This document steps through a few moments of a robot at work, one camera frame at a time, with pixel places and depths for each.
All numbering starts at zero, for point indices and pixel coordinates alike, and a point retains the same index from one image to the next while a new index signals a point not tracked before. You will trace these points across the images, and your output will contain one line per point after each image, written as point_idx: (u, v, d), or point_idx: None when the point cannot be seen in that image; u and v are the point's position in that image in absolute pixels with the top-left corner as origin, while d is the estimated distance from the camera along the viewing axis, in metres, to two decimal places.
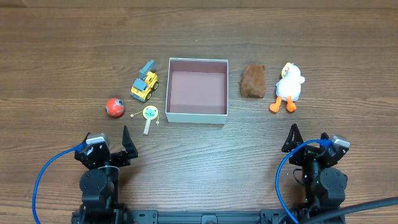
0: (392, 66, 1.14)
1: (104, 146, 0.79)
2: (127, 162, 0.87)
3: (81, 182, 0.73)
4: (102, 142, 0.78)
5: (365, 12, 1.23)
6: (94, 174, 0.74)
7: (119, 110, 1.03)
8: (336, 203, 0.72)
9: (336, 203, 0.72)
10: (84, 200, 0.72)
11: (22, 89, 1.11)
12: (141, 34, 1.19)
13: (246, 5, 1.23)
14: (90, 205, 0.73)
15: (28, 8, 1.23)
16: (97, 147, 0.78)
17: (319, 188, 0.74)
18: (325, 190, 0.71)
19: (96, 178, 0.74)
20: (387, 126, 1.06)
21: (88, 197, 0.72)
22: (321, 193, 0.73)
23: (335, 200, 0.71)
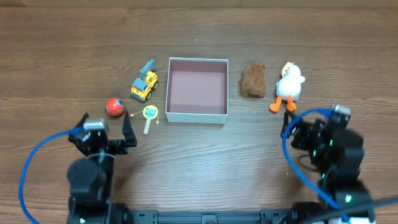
0: (393, 66, 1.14)
1: (102, 134, 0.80)
2: (124, 151, 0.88)
3: (68, 174, 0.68)
4: (101, 128, 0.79)
5: (366, 10, 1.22)
6: (84, 164, 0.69)
7: (119, 110, 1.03)
8: (355, 167, 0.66)
9: (356, 165, 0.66)
10: (73, 192, 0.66)
11: (21, 89, 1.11)
12: (141, 33, 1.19)
13: (246, 5, 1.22)
14: (79, 195, 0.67)
15: (27, 7, 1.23)
16: (94, 133, 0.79)
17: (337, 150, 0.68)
18: (344, 146, 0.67)
19: (84, 168, 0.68)
20: (388, 126, 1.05)
21: (77, 190, 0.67)
22: (339, 156, 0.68)
23: (354, 159, 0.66)
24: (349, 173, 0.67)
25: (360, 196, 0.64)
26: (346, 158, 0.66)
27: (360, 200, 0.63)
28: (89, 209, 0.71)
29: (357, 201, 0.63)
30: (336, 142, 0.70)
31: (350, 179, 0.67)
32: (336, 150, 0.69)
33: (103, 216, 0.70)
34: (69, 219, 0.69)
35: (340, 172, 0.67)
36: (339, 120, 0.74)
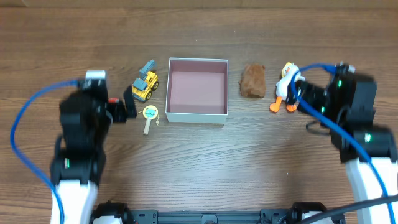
0: (392, 66, 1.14)
1: (102, 84, 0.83)
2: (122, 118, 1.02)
3: (61, 103, 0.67)
4: (102, 79, 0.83)
5: (365, 12, 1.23)
6: (76, 99, 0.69)
7: (118, 110, 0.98)
8: (368, 104, 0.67)
9: (368, 101, 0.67)
10: (63, 121, 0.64)
11: (21, 89, 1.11)
12: (141, 33, 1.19)
13: (246, 5, 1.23)
14: (71, 128, 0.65)
15: (27, 7, 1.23)
16: (96, 83, 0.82)
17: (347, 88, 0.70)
18: (353, 81, 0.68)
19: (76, 102, 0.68)
20: (387, 126, 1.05)
21: (69, 122, 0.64)
22: (348, 93, 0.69)
23: (368, 93, 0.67)
24: (364, 114, 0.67)
25: (379, 133, 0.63)
26: (357, 94, 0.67)
27: (379, 138, 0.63)
28: (76, 152, 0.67)
29: (375, 139, 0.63)
30: (344, 79, 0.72)
31: (365, 117, 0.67)
32: (346, 88, 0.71)
33: (90, 162, 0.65)
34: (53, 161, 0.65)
35: (354, 109, 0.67)
36: (344, 70, 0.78)
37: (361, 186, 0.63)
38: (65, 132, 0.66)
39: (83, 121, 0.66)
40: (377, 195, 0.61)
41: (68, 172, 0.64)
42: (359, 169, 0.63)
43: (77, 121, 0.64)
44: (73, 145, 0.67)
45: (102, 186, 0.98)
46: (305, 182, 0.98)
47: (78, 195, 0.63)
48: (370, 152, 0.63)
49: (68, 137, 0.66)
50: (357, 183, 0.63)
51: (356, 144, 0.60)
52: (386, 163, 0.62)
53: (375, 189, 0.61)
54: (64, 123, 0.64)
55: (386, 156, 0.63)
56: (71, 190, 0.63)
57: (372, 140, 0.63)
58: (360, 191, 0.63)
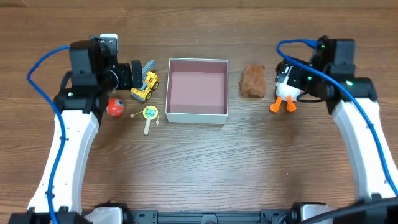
0: (392, 66, 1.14)
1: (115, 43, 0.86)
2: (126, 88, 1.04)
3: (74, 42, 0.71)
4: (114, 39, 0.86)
5: (365, 11, 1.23)
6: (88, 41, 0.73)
7: (119, 110, 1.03)
8: (350, 58, 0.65)
9: (349, 55, 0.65)
10: (73, 51, 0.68)
11: (21, 89, 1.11)
12: (141, 33, 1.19)
13: (246, 5, 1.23)
14: (79, 61, 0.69)
15: (27, 7, 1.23)
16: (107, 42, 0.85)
17: (328, 46, 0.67)
18: (334, 40, 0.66)
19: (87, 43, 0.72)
20: (387, 126, 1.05)
21: (78, 56, 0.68)
22: (329, 52, 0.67)
23: (349, 50, 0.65)
24: (346, 68, 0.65)
25: (359, 83, 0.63)
26: (337, 51, 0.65)
27: (359, 85, 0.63)
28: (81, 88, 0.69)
29: (356, 86, 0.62)
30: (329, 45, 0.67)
31: (349, 71, 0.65)
32: (326, 48, 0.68)
33: (93, 95, 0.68)
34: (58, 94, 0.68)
35: (336, 64, 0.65)
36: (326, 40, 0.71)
37: (348, 124, 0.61)
38: (74, 66, 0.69)
39: (91, 59, 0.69)
40: (364, 127, 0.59)
41: (70, 101, 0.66)
42: (344, 108, 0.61)
43: (86, 55, 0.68)
44: (81, 84, 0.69)
45: (102, 186, 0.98)
46: (305, 182, 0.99)
47: (79, 121, 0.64)
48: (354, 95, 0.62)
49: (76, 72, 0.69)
50: (346, 124, 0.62)
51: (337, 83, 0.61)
52: (372, 105, 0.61)
53: (359, 123, 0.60)
54: (73, 55, 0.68)
55: (367, 98, 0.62)
56: (73, 114, 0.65)
57: (353, 86, 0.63)
58: (349, 130, 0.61)
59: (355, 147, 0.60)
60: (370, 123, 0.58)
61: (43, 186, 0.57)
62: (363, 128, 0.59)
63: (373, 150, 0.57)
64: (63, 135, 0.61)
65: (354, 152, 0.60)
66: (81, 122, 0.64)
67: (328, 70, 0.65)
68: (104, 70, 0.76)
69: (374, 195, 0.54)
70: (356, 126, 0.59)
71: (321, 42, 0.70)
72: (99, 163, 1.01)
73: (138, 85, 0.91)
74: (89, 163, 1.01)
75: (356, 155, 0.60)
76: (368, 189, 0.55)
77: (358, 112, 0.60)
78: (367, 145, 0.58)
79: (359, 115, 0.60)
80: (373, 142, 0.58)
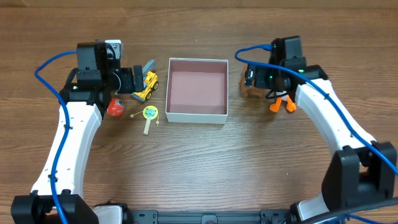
0: (392, 66, 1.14)
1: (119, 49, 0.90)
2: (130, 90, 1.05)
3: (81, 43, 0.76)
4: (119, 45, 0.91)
5: (365, 11, 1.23)
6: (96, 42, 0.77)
7: (119, 110, 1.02)
8: (299, 53, 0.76)
9: (297, 50, 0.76)
10: (80, 48, 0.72)
11: (21, 89, 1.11)
12: (141, 33, 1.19)
13: (246, 5, 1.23)
14: (86, 58, 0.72)
15: (27, 7, 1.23)
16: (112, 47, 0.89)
17: (280, 45, 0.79)
18: (283, 38, 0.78)
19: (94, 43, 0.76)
20: (388, 126, 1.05)
21: (84, 54, 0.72)
22: (282, 50, 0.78)
23: (296, 45, 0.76)
24: (296, 61, 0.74)
25: (310, 70, 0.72)
26: (287, 46, 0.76)
27: (310, 71, 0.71)
28: (87, 86, 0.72)
29: (306, 72, 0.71)
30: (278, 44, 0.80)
31: (301, 63, 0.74)
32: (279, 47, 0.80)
33: (97, 89, 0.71)
34: (63, 89, 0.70)
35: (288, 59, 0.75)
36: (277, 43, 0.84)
37: (309, 101, 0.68)
38: (79, 63, 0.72)
39: (97, 56, 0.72)
40: (322, 99, 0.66)
41: (76, 93, 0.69)
42: (303, 90, 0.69)
43: (91, 52, 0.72)
44: (86, 79, 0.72)
45: (102, 186, 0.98)
46: (305, 182, 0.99)
47: (84, 112, 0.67)
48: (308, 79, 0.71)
49: (82, 69, 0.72)
50: (309, 103, 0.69)
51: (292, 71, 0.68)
52: (324, 83, 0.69)
53: (317, 97, 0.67)
54: (79, 51, 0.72)
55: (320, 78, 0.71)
56: (78, 106, 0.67)
57: (305, 72, 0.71)
58: (312, 106, 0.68)
59: (321, 119, 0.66)
60: (326, 94, 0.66)
61: (46, 170, 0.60)
62: (321, 100, 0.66)
63: (334, 116, 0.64)
64: (67, 124, 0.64)
65: (321, 124, 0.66)
66: (86, 112, 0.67)
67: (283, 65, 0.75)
68: (109, 70, 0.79)
69: (344, 146, 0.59)
70: (316, 99, 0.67)
71: (274, 44, 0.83)
72: (99, 163, 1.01)
73: (139, 89, 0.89)
74: (89, 163, 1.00)
75: (323, 126, 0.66)
76: (339, 145, 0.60)
77: (314, 88, 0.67)
78: (328, 112, 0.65)
79: (316, 91, 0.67)
80: (333, 107, 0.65)
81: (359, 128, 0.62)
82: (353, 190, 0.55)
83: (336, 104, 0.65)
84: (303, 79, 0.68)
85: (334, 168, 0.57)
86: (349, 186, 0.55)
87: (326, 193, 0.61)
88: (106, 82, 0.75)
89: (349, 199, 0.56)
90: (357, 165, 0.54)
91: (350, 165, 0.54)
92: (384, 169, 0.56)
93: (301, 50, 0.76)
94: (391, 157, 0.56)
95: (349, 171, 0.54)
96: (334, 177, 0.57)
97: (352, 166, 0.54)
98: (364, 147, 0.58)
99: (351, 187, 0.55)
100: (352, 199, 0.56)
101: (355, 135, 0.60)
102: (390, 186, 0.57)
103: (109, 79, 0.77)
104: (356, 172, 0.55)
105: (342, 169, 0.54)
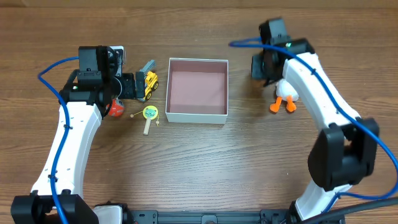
0: (392, 66, 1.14)
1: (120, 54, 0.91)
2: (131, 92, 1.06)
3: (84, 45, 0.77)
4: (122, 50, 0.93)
5: (365, 11, 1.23)
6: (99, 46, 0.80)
7: (119, 110, 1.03)
8: (283, 32, 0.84)
9: (282, 30, 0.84)
10: (83, 49, 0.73)
11: (21, 89, 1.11)
12: (141, 33, 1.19)
13: (246, 5, 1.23)
14: (87, 60, 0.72)
15: (27, 7, 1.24)
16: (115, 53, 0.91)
17: (264, 28, 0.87)
18: (267, 20, 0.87)
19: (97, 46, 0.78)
20: (387, 126, 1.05)
21: (86, 55, 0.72)
22: (267, 33, 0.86)
23: (279, 25, 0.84)
24: (282, 39, 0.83)
25: (296, 43, 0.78)
26: (272, 27, 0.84)
27: (297, 45, 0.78)
28: (87, 86, 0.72)
29: (295, 45, 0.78)
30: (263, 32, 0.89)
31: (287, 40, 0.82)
32: (263, 30, 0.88)
33: (97, 90, 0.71)
34: (63, 89, 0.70)
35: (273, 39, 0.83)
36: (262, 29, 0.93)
37: (298, 76, 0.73)
38: (81, 65, 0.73)
39: (99, 58, 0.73)
40: (309, 74, 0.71)
41: (75, 93, 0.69)
42: (291, 66, 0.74)
43: (93, 54, 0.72)
44: (86, 80, 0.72)
45: (102, 186, 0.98)
46: (305, 182, 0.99)
47: (84, 112, 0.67)
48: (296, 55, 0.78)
49: (84, 70, 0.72)
50: (298, 79, 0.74)
51: (281, 50, 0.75)
52: (311, 56, 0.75)
53: (304, 71, 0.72)
54: (82, 53, 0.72)
55: (307, 52, 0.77)
56: (77, 106, 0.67)
57: (293, 45, 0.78)
58: (299, 81, 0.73)
59: (306, 94, 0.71)
60: (313, 70, 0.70)
61: (46, 170, 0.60)
62: (308, 75, 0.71)
63: (320, 91, 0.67)
64: (67, 124, 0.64)
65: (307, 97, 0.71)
66: (86, 112, 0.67)
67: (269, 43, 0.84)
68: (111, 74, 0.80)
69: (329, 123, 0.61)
70: (302, 73, 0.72)
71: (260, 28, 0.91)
72: (99, 163, 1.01)
73: (140, 94, 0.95)
74: (89, 163, 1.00)
75: (310, 101, 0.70)
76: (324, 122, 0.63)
77: (301, 63, 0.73)
78: (313, 85, 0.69)
79: (303, 66, 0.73)
80: (318, 83, 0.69)
81: (344, 104, 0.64)
82: (337, 163, 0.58)
83: (322, 79, 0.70)
84: (290, 55, 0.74)
85: (320, 142, 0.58)
86: (334, 162, 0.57)
87: (313, 167, 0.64)
88: (107, 84, 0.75)
89: (334, 172, 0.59)
90: (341, 140, 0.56)
91: (336, 143, 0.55)
92: (367, 142, 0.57)
93: (285, 28, 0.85)
94: (374, 131, 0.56)
95: (334, 149, 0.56)
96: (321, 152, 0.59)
97: (336, 142, 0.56)
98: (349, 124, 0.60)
99: (336, 162, 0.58)
100: (337, 172, 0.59)
101: (340, 111, 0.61)
102: (372, 157, 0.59)
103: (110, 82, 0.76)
104: (341, 148, 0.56)
105: (328, 146, 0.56)
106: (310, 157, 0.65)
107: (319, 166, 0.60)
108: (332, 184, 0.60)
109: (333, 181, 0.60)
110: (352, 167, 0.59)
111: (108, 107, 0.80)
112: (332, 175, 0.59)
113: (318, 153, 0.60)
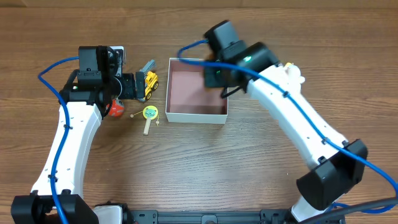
0: (392, 66, 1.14)
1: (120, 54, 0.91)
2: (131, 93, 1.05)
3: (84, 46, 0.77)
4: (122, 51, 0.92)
5: (365, 11, 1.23)
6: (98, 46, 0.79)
7: (119, 110, 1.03)
8: (234, 38, 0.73)
9: (232, 36, 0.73)
10: (82, 49, 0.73)
11: (21, 89, 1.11)
12: (141, 33, 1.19)
13: (246, 5, 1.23)
14: (87, 60, 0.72)
15: (27, 7, 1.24)
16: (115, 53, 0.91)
17: (211, 38, 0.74)
18: (212, 28, 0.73)
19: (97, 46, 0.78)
20: (387, 126, 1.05)
21: (86, 55, 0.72)
22: (216, 42, 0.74)
23: (227, 31, 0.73)
24: (236, 47, 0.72)
25: (252, 51, 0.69)
26: (219, 37, 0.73)
27: (256, 53, 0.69)
28: (87, 86, 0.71)
29: (255, 55, 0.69)
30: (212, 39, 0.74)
31: (240, 49, 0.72)
32: (211, 40, 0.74)
33: (97, 90, 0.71)
34: (63, 89, 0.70)
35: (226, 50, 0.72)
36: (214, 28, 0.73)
37: (267, 101, 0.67)
38: (81, 65, 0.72)
39: (99, 58, 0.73)
40: (280, 98, 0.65)
41: (75, 94, 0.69)
42: (257, 89, 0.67)
43: (93, 54, 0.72)
44: (86, 80, 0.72)
45: (102, 186, 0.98)
46: None
47: (84, 112, 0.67)
48: (255, 68, 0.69)
49: (83, 70, 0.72)
50: (267, 102, 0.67)
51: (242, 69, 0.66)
52: (277, 68, 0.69)
53: (275, 94, 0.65)
54: (81, 53, 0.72)
55: (270, 65, 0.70)
56: (77, 106, 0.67)
57: (252, 56, 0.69)
58: (270, 105, 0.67)
59: (285, 123, 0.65)
60: (284, 93, 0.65)
61: (46, 170, 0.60)
62: (280, 98, 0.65)
63: (296, 116, 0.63)
64: (67, 124, 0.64)
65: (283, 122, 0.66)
66: (86, 112, 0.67)
67: (224, 56, 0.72)
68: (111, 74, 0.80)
69: (319, 158, 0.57)
70: (273, 97, 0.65)
71: (204, 37, 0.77)
72: (99, 163, 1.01)
73: (140, 95, 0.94)
74: (89, 163, 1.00)
75: (288, 127, 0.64)
76: (312, 158, 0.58)
77: (270, 85, 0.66)
78: (289, 109, 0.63)
79: (272, 88, 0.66)
80: (293, 106, 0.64)
81: (328, 129, 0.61)
82: (332, 193, 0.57)
83: (296, 101, 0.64)
84: (257, 74, 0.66)
85: (312, 180, 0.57)
86: (328, 191, 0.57)
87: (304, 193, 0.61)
88: (107, 84, 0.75)
89: (328, 198, 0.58)
90: (333, 174, 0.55)
91: (329, 179, 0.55)
92: (357, 167, 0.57)
93: (234, 33, 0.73)
94: (360, 154, 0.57)
95: (328, 183, 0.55)
96: (314, 188, 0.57)
97: (328, 177, 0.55)
98: (337, 154, 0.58)
99: (329, 190, 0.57)
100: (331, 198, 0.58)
101: (328, 142, 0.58)
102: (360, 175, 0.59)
103: (110, 83, 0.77)
104: (333, 178, 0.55)
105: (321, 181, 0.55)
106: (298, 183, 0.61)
107: (313, 195, 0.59)
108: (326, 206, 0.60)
109: (327, 205, 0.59)
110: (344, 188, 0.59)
111: (108, 107, 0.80)
112: (326, 201, 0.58)
113: (309, 185, 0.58)
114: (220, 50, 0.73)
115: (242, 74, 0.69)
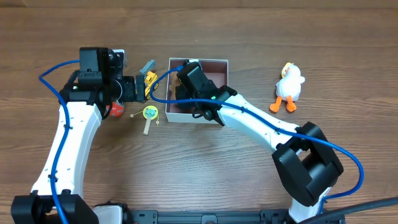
0: (393, 66, 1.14)
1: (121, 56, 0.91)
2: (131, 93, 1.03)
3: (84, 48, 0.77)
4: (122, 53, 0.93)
5: (365, 11, 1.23)
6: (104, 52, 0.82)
7: (119, 110, 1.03)
8: (204, 79, 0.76)
9: (203, 78, 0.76)
10: (81, 50, 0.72)
11: (22, 89, 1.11)
12: (141, 33, 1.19)
13: (246, 5, 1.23)
14: (88, 60, 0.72)
15: (27, 7, 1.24)
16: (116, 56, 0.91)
17: (183, 79, 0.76)
18: (185, 73, 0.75)
19: None
20: (387, 126, 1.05)
21: (86, 56, 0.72)
22: (188, 84, 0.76)
23: (199, 74, 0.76)
24: (208, 88, 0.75)
25: (219, 93, 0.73)
26: (192, 79, 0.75)
27: (222, 94, 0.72)
28: (87, 86, 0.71)
29: (219, 97, 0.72)
30: (185, 81, 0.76)
31: (211, 89, 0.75)
32: (183, 81, 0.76)
33: (97, 89, 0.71)
34: (63, 90, 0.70)
35: (200, 90, 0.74)
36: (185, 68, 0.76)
37: (232, 119, 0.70)
38: (81, 65, 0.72)
39: (99, 60, 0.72)
40: (240, 113, 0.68)
41: (75, 93, 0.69)
42: (224, 114, 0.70)
43: (94, 55, 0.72)
44: (86, 81, 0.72)
45: (102, 186, 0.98)
46: None
47: (84, 112, 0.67)
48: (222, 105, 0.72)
49: (83, 71, 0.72)
50: (234, 122, 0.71)
51: (209, 101, 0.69)
52: (237, 97, 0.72)
53: (236, 113, 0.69)
54: (82, 53, 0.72)
55: (231, 96, 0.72)
56: (77, 106, 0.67)
57: (217, 98, 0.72)
58: (237, 124, 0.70)
59: (252, 134, 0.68)
60: (241, 107, 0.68)
61: (46, 170, 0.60)
62: (240, 115, 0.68)
63: (257, 124, 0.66)
64: (67, 124, 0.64)
65: (255, 137, 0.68)
66: (86, 112, 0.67)
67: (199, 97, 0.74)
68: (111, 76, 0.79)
69: (277, 145, 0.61)
70: (236, 116, 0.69)
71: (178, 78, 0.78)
72: (99, 163, 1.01)
73: (140, 98, 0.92)
74: (89, 163, 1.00)
75: (255, 137, 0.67)
76: (272, 146, 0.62)
77: (231, 107, 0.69)
78: (252, 123, 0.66)
79: (233, 109, 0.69)
80: (253, 117, 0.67)
81: (281, 123, 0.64)
82: (305, 178, 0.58)
83: (254, 111, 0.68)
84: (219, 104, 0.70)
85: (280, 168, 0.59)
86: (301, 177, 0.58)
87: (293, 195, 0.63)
88: (107, 85, 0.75)
89: (308, 186, 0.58)
90: (293, 156, 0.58)
91: (290, 161, 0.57)
92: (319, 147, 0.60)
93: (204, 74, 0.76)
94: (318, 134, 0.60)
95: (291, 165, 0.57)
96: (286, 177, 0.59)
97: (290, 160, 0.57)
98: (292, 137, 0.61)
99: (303, 176, 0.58)
100: (311, 185, 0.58)
101: (280, 131, 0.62)
102: (333, 155, 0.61)
103: (110, 84, 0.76)
104: (298, 162, 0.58)
105: (285, 166, 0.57)
106: (285, 186, 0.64)
107: (294, 187, 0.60)
108: (315, 197, 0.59)
109: (314, 195, 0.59)
110: (321, 173, 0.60)
111: (108, 109, 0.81)
112: (308, 189, 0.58)
113: (285, 178, 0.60)
114: (193, 91, 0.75)
115: (212, 109, 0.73)
